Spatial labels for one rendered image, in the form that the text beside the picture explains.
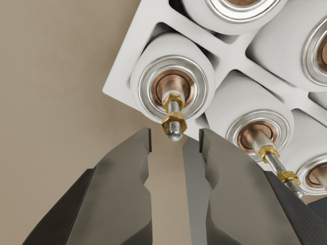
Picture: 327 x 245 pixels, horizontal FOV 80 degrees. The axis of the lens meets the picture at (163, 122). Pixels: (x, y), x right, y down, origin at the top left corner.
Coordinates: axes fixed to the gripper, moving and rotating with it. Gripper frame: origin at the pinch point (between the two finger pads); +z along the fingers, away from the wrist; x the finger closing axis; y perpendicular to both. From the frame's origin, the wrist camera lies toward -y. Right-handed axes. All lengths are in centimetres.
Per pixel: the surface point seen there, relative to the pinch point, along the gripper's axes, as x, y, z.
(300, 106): 19.3, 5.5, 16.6
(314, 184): 19.9, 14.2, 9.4
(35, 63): -31.2, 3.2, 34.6
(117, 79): -7.9, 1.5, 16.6
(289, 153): 16.2, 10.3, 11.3
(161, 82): -1.2, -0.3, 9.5
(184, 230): 6, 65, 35
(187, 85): 1.5, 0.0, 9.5
